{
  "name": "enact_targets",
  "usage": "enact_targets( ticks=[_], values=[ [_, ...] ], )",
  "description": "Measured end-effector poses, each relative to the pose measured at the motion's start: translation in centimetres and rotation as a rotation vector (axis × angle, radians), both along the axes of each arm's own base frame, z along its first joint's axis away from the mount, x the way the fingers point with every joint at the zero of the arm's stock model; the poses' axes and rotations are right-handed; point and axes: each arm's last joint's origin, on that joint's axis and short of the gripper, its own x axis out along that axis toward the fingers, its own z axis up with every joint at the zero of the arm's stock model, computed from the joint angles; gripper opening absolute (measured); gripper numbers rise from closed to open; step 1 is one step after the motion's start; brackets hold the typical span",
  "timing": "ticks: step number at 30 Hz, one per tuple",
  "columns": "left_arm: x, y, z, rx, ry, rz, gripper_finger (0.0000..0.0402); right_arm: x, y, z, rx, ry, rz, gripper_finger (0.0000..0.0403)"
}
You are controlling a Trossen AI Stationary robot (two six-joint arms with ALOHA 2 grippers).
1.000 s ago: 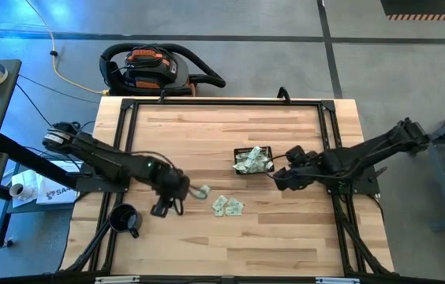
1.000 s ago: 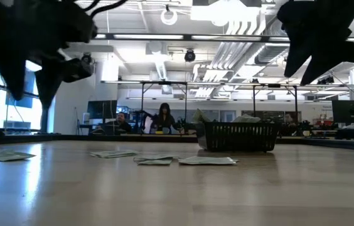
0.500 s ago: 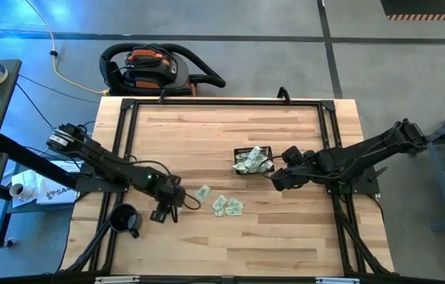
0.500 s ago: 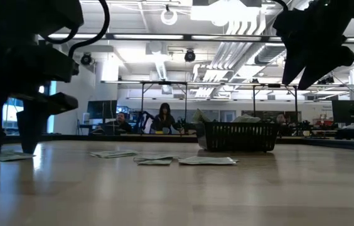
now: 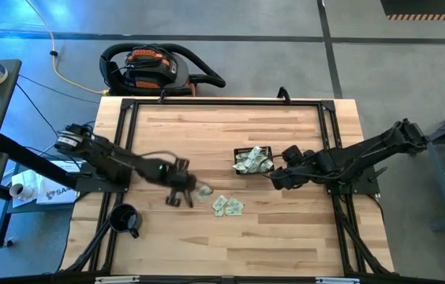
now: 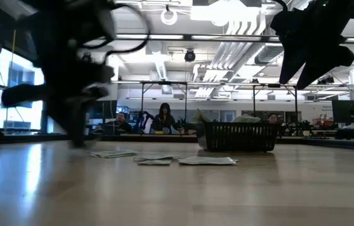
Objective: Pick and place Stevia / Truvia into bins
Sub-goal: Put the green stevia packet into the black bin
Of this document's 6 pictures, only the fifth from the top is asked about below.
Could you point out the black desk support bar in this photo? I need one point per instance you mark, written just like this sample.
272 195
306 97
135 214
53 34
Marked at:
33 159

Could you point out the black plastic slotted basket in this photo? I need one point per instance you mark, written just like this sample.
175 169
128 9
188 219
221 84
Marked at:
242 150

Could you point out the black hazard-striped floor mat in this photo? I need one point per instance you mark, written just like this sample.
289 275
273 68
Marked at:
423 7

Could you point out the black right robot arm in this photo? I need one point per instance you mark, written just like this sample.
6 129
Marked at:
380 148

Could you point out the black orange shop vacuum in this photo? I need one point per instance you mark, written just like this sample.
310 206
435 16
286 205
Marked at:
151 71

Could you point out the black frame hook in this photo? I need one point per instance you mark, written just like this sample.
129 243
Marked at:
283 94

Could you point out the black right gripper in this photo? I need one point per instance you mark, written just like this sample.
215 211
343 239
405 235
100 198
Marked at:
305 167

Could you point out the white printed paper sheet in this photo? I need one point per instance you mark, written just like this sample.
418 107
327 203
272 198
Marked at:
54 195

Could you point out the black mug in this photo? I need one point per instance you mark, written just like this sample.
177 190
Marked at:
122 219

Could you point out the white tape roll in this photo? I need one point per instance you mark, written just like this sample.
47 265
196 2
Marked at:
19 191

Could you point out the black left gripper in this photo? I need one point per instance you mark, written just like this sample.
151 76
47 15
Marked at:
179 177

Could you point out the green white sweetener packet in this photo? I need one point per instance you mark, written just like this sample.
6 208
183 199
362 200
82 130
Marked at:
233 211
205 191
255 152
266 165
235 203
219 202
218 213
251 162
242 157
240 166

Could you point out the silver frame bracket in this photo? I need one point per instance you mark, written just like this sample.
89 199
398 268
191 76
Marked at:
337 280
116 279

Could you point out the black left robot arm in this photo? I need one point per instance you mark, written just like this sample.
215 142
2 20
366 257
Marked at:
128 163

